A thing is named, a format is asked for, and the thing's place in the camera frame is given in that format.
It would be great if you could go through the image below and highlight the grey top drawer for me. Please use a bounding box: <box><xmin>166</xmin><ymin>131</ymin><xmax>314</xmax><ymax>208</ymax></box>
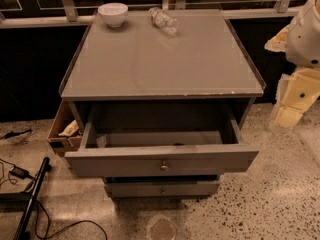
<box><xmin>65</xmin><ymin>101</ymin><xmax>258</xmax><ymax>177</ymax></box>

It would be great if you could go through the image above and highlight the grey drawer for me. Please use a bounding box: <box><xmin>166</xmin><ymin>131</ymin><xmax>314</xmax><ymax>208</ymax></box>
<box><xmin>65</xmin><ymin>101</ymin><xmax>258</xmax><ymax>177</ymax></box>
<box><xmin>104</xmin><ymin>175</ymin><xmax>220</xmax><ymax>198</ymax></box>

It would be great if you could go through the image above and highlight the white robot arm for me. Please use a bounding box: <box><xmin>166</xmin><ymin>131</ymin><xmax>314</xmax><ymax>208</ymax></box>
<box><xmin>264</xmin><ymin>0</ymin><xmax>320</xmax><ymax>129</ymax></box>

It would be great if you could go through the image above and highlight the grey drawer cabinet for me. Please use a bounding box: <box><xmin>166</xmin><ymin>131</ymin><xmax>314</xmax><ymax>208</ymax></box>
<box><xmin>58</xmin><ymin>9</ymin><xmax>267</xmax><ymax>198</ymax></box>

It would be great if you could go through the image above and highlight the grey lower drawer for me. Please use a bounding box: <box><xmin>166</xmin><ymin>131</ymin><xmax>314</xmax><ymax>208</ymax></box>
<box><xmin>104</xmin><ymin>175</ymin><xmax>220</xmax><ymax>198</ymax></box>

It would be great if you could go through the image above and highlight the round metal drawer knob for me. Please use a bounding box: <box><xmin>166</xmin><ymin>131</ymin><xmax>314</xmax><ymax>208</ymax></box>
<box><xmin>160</xmin><ymin>161</ymin><xmax>169</xmax><ymax>171</ymax></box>

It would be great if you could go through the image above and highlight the clear plastic water bottle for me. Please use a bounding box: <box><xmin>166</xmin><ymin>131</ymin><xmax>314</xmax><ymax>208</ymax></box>
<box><xmin>149</xmin><ymin>7</ymin><xmax>177</xmax><ymax>35</ymax></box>

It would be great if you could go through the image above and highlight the white ceramic bowl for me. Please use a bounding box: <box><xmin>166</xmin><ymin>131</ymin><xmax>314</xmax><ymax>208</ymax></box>
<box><xmin>98</xmin><ymin>3</ymin><xmax>128</xmax><ymax>27</ymax></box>

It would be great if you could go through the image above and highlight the crumpled paper wrapper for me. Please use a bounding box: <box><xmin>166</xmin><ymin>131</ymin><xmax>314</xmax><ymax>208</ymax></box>
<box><xmin>59</xmin><ymin>120</ymin><xmax>79</xmax><ymax>137</ymax></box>

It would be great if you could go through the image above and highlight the brown cardboard box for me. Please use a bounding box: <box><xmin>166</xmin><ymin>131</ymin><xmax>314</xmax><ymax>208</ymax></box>
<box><xmin>47</xmin><ymin>102</ymin><xmax>82</xmax><ymax>156</ymax></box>

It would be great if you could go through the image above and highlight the metal window railing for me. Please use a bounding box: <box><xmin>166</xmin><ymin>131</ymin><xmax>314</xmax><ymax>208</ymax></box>
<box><xmin>0</xmin><ymin>0</ymin><xmax>320</xmax><ymax>30</ymax></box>

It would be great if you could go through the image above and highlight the black power adapter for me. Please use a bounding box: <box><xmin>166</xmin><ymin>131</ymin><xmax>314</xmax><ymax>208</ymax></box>
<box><xmin>9</xmin><ymin>167</ymin><xmax>29</xmax><ymax>179</ymax></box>

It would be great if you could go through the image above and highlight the small black floor object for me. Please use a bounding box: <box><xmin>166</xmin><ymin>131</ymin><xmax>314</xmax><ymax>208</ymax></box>
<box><xmin>0</xmin><ymin>129</ymin><xmax>32</xmax><ymax>140</ymax></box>

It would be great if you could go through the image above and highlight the black pole stand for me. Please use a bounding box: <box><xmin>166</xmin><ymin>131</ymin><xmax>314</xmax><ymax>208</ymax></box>
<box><xmin>0</xmin><ymin>157</ymin><xmax>51</xmax><ymax>240</ymax></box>

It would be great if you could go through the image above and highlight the black floor cable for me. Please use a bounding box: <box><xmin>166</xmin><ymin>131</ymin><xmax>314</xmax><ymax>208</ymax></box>
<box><xmin>0</xmin><ymin>158</ymin><xmax>109</xmax><ymax>240</ymax></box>

